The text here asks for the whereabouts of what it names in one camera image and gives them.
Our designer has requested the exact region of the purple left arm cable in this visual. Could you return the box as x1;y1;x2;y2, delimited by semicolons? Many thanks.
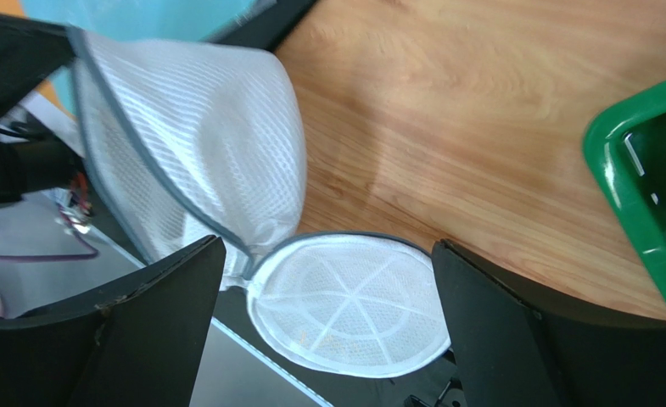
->
0;205;101;265

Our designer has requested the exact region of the black board under teal board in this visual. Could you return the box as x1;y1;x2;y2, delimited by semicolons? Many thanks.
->
206;0;317;52

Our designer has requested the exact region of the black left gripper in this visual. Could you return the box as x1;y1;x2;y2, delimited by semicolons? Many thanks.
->
0;14;85;208

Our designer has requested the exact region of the green plastic tray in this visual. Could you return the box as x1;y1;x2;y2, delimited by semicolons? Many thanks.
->
582;81;666;303

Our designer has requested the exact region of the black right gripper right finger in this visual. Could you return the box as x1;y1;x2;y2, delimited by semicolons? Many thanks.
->
432;240;666;406

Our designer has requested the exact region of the white mesh laundry bag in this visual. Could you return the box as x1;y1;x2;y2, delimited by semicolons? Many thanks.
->
67;25;452;379

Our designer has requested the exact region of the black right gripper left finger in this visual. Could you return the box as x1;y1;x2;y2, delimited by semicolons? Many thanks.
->
0;236;226;406

